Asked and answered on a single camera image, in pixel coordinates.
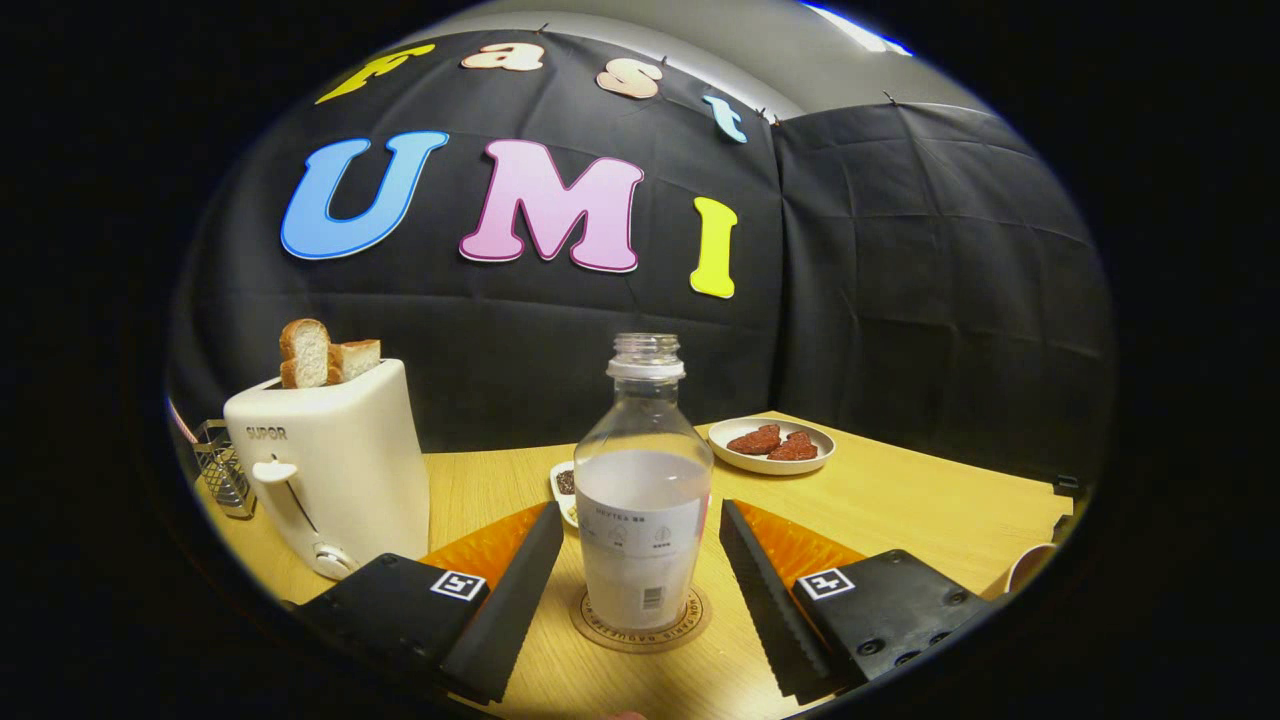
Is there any toasted bread slice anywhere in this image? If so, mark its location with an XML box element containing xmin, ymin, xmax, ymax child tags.
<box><xmin>279</xmin><ymin>319</ymin><xmax>332</xmax><ymax>390</ymax></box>
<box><xmin>328</xmin><ymin>339</ymin><xmax>382</xmax><ymax>385</ymax></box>

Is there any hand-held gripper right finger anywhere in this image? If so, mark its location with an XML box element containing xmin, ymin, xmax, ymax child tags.
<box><xmin>718</xmin><ymin>498</ymin><xmax>996</xmax><ymax>706</ymax></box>

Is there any white toaster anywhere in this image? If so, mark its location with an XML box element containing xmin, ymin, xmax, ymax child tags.
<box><xmin>223</xmin><ymin>358</ymin><xmax>431</xmax><ymax>581</ymax></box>

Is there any black backdrop cloth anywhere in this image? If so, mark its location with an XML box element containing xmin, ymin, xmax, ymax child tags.
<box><xmin>165</xmin><ymin>25</ymin><xmax>1116</xmax><ymax>491</ymax></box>

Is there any wooden table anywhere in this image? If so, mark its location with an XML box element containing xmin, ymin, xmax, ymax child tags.
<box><xmin>195</xmin><ymin>410</ymin><xmax>1076</xmax><ymax>720</ymax></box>

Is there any wire mesh holder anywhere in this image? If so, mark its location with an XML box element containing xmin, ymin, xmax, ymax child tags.
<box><xmin>190</xmin><ymin>420</ymin><xmax>257</xmax><ymax>519</ymax></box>

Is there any clear plastic juice bottle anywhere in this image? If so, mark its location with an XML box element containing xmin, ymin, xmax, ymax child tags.
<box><xmin>573</xmin><ymin>333</ymin><xmax>715</xmax><ymax>633</ymax></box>

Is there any cream cup with wooden handle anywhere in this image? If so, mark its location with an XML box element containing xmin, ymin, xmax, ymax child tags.
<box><xmin>1005</xmin><ymin>542</ymin><xmax>1059</xmax><ymax>596</ymax></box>

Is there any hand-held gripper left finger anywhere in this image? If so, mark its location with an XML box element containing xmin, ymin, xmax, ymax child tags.
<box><xmin>300</xmin><ymin>500</ymin><xmax>566</xmax><ymax>706</ymax></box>

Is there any white round plate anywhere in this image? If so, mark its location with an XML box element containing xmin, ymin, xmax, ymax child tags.
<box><xmin>707</xmin><ymin>417</ymin><xmax>837</xmax><ymax>476</ymax></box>

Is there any round wooden coaster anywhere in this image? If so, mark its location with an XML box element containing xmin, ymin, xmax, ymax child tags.
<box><xmin>571</xmin><ymin>585</ymin><xmax>713</xmax><ymax>655</ymax></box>

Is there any white divided grain dish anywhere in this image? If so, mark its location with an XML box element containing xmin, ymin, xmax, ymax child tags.
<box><xmin>549</xmin><ymin>460</ymin><xmax>581</xmax><ymax>529</ymax></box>

